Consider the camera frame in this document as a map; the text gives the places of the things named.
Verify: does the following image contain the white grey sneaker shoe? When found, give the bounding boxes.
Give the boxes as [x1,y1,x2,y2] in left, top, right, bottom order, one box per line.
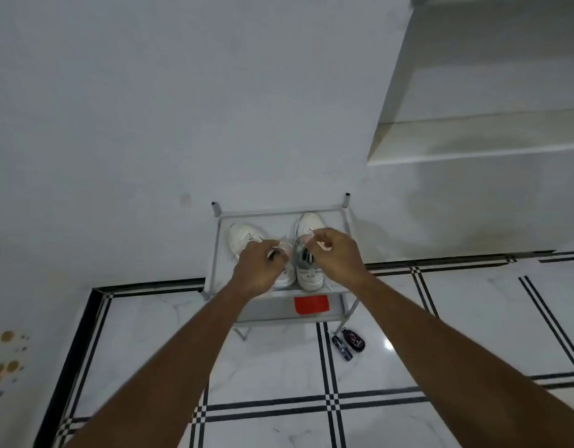
[229,222,297,290]
[294,212,328,292]

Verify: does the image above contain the grey metal shelf rack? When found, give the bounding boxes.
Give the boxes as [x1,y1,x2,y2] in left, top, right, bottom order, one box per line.
[201,193,360,342]

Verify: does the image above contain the black oval polish bottle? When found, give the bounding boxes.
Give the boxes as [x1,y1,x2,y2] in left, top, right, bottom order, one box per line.
[339,327,366,353]

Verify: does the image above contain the person's left forearm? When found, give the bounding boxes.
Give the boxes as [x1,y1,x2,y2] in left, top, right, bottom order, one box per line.
[65,280,269,448]

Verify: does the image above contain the person's right forearm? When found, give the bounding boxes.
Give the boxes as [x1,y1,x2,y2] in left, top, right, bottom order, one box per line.
[348,274,574,448]

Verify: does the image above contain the white wall ledge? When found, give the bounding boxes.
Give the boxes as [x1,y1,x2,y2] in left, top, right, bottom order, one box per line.
[367,0,574,167]

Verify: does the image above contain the clear container with red lid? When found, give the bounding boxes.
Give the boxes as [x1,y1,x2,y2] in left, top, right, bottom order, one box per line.
[294,295,331,317]

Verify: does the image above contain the person's right hand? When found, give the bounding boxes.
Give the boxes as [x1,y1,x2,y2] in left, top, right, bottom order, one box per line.
[308,227,372,291]

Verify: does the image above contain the person's left hand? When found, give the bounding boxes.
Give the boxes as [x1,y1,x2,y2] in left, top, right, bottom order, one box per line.
[230,240,290,302]

